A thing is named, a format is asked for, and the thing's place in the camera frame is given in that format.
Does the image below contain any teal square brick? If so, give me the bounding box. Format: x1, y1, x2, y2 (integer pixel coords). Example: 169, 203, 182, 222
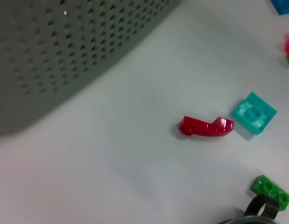
232, 91, 278, 136

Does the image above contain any grey perforated storage bin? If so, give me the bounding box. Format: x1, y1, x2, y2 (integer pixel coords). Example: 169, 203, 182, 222
0, 0, 182, 137

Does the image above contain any blue square brick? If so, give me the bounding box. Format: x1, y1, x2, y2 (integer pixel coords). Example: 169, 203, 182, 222
270, 0, 289, 16

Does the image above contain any dark red curved brick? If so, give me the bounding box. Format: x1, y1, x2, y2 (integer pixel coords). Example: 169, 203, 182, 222
178, 115, 235, 138

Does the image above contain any bright green long brick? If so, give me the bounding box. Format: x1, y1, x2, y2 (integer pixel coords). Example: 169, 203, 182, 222
249, 175, 289, 210

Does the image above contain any glass teacup black sleeve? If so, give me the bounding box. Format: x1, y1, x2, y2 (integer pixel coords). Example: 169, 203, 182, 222
216, 193, 282, 224

